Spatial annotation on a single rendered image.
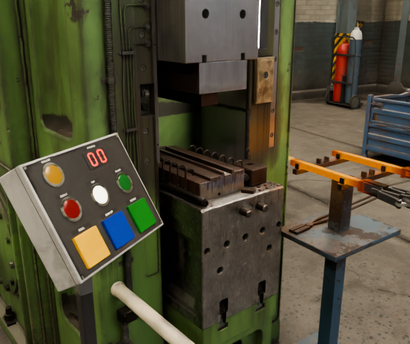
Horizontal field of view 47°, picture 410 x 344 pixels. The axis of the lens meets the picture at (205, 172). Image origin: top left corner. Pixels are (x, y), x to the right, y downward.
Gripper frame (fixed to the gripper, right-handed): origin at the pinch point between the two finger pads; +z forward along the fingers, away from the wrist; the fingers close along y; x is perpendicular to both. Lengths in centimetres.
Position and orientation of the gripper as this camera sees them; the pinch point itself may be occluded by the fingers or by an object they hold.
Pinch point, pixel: (374, 188)
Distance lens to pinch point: 164.6
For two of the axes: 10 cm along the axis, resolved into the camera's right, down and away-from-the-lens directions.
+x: 0.0, -9.5, -3.1
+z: -5.6, -2.5, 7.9
